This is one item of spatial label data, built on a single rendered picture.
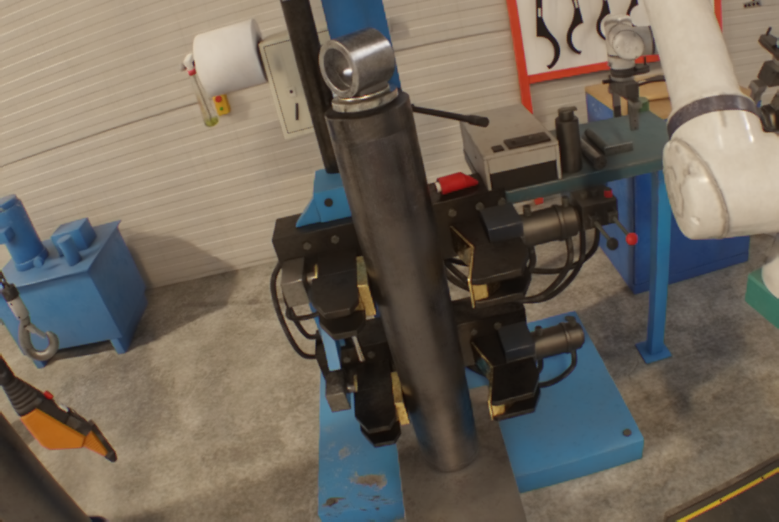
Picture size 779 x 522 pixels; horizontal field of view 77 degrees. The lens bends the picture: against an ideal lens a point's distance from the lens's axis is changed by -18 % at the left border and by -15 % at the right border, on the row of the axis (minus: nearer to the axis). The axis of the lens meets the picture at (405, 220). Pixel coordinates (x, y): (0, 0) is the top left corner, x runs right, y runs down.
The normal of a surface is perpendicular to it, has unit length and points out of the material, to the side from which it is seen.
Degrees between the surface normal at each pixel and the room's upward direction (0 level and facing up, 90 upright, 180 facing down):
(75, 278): 90
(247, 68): 109
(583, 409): 0
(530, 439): 0
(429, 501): 0
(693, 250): 90
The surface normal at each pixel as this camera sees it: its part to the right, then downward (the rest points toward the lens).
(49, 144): 0.10, 0.46
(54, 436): 0.76, 0.17
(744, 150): -0.24, -0.37
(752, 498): -0.20, -0.86
